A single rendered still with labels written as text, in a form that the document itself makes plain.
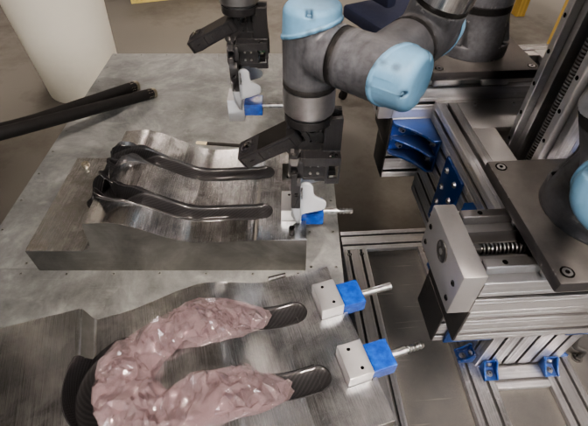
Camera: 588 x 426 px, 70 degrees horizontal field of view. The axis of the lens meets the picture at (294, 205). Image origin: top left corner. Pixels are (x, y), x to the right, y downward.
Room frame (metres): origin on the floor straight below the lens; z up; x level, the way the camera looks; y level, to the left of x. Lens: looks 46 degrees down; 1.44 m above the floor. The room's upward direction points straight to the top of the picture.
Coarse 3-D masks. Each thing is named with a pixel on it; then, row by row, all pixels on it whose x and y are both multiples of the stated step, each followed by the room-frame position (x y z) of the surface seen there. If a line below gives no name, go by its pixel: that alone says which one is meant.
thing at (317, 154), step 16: (336, 112) 0.53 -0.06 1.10; (304, 128) 0.49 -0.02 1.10; (320, 128) 0.50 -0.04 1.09; (336, 128) 0.51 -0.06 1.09; (304, 144) 0.51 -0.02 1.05; (320, 144) 0.51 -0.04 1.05; (336, 144) 0.51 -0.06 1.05; (304, 160) 0.49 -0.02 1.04; (320, 160) 0.49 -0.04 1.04; (336, 160) 0.49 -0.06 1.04; (304, 176) 0.50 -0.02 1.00; (320, 176) 0.50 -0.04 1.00
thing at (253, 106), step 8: (232, 96) 0.81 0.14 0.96; (256, 96) 0.83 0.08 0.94; (232, 104) 0.79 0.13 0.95; (248, 104) 0.80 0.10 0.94; (256, 104) 0.80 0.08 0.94; (264, 104) 0.81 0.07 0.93; (272, 104) 0.81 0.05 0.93; (280, 104) 0.81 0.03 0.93; (232, 112) 0.79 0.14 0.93; (240, 112) 0.79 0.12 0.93; (248, 112) 0.80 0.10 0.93; (256, 112) 0.80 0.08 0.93; (232, 120) 0.79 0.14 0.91; (240, 120) 0.79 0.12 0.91
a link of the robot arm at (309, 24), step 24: (288, 0) 0.54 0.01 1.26; (312, 0) 0.53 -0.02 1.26; (336, 0) 0.53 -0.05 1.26; (288, 24) 0.50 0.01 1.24; (312, 24) 0.49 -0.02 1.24; (336, 24) 0.50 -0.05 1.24; (288, 48) 0.50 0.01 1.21; (312, 48) 0.48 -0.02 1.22; (288, 72) 0.50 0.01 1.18; (312, 72) 0.48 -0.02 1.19; (312, 96) 0.49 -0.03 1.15
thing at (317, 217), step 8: (288, 192) 0.55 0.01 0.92; (288, 200) 0.53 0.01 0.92; (288, 208) 0.51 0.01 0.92; (328, 208) 0.53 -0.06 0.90; (336, 208) 0.53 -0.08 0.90; (344, 208) 0.53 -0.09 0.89; (288, 216) 0.50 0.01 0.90; (304, 216) 0.51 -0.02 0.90; (312, 216) 0.51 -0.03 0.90; (320, 216) 0.51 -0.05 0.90
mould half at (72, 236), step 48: (144, 144) 0.67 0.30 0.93; (192, 144) 0.72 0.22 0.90; (192, 192) 0.58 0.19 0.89; (240, 192) 0.58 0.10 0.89; (48, 240) 0.48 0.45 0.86; (96, 240) 0.46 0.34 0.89; (144, 240) 0.46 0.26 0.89; (192, 240) 0.46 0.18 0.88; (240, 240) 0.46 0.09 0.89; (288, 240) 0.46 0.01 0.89
